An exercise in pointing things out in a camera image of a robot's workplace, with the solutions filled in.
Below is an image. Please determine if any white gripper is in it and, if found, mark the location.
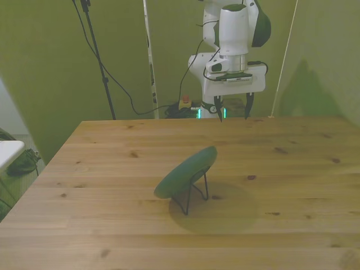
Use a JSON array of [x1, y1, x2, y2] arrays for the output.
[[202, 64, 267, 123]]

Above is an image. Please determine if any green round plate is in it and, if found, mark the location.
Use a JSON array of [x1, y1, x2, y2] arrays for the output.
[[153, 146, 218, 200]]

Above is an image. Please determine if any yellow emergency stop button box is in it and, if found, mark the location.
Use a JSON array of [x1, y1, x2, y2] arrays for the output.
[[178, 95, 192, 110]]

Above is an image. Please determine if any white partition edge strip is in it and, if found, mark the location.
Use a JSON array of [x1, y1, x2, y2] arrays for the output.
[[142, 0, 159, 120]]

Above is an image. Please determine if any dark green bag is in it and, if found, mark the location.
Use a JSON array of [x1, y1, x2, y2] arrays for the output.
[[6, 148, 42, 177]]

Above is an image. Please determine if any white side table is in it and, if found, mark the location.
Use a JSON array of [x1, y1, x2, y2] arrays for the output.
[[0, 140, 26, 171]]

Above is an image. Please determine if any wrist camera with circuit board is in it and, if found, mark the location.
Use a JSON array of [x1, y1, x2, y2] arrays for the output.
[[215, 72, 253, 84]]

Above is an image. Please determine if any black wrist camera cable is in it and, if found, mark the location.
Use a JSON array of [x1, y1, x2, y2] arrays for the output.
[[246, 60, 269, 76]]

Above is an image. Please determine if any black cable bundle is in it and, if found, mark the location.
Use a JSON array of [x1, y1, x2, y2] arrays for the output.
[[164, 104, 198, 119]]

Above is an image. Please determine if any beige hanging cord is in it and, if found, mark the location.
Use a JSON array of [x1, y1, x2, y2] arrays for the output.
[[268, 0, 299, 119]]

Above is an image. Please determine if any black wire plate stand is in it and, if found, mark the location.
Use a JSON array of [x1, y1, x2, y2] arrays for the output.
[[170, 165, 210, 217]]

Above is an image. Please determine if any long black cable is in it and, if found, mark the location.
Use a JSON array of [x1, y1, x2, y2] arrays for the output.
[[71, 0, 181, 116]]

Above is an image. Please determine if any black camera stand pole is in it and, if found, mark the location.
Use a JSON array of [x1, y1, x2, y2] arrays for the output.
[[80, 0, 117, 120]]

